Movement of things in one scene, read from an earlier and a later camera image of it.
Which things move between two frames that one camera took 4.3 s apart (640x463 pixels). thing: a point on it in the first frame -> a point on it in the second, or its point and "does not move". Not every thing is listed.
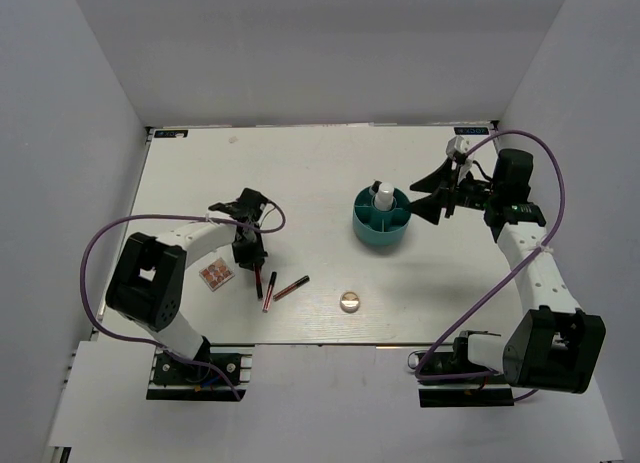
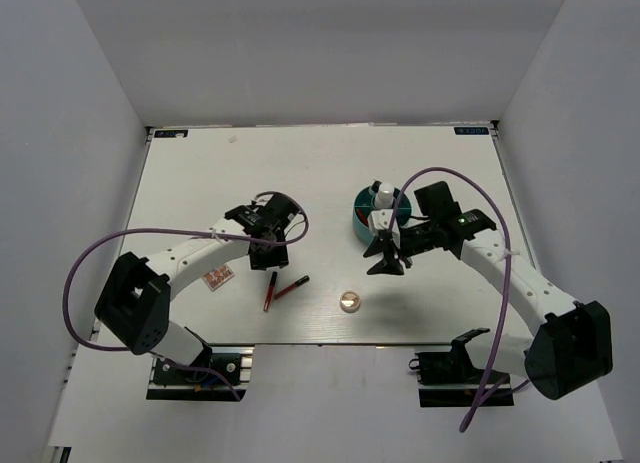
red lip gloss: x=259 y=281 -> x=362 y=217
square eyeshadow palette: x=216 y=274 does not move
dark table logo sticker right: x=471 y=130 does not move
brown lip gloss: x=291 y=288 does not move
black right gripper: x=437 y=183 -> x=390 y=265
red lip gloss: x=269 y=292 does not move
